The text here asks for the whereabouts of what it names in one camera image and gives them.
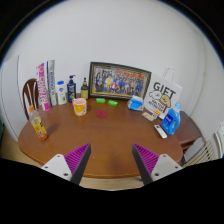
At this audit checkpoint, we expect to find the white refrigerator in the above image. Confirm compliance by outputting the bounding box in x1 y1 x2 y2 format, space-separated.
0 54 28 143

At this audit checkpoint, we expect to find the white remote control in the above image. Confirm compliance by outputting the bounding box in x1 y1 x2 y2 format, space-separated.
153 124 168 140

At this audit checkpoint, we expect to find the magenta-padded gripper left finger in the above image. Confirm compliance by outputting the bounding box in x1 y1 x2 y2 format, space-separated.
40 143 92 186

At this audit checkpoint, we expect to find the pink and yellow mug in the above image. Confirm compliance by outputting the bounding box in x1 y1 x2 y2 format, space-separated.
72 97 88 117

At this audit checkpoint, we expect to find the small beige snack packet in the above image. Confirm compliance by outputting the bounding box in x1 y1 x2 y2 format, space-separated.
141 111 156 122

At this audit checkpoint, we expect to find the white lotion bottle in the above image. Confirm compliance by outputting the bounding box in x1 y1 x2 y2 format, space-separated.
55 80 68 106

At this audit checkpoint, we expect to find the white printed paper gift bag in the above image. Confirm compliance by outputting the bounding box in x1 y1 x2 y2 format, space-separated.
143 67 184 120

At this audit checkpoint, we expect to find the flat round red coaster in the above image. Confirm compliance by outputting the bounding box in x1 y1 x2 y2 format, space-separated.
95 109 109 119

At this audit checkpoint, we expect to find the tall pink and white box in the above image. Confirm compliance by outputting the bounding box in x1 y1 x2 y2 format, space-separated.
35 62 51 113

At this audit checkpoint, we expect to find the framed group photo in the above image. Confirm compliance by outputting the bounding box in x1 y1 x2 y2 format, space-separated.
88 61 153 101

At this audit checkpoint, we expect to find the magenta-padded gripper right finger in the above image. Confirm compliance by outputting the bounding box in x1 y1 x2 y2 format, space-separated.
131 143 184 186

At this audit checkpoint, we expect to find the brown pump bottle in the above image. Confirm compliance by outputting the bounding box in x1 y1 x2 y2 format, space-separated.
80 77 90 100

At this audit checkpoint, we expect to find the white radiator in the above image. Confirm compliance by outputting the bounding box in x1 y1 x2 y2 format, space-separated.
182 139 218 168

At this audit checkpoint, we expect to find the blue tissue pack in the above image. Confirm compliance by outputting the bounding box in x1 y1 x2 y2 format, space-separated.
126 95 146 112

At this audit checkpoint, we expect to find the tall white and green box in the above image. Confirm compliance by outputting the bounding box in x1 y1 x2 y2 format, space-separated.
46 59 58 107

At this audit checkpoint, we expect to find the dark wooden chair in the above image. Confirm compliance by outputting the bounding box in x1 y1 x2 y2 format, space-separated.
21 78 40 120

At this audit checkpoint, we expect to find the orange juice bottle orange cap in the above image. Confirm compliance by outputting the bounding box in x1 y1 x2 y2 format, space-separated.
27 104 49 141

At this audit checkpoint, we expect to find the dark blue pump bottle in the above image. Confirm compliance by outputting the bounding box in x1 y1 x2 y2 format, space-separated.
66 74 78 104

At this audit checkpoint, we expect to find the blue detergent bottle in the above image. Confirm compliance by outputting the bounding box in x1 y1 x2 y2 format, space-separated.
161 101 183 136

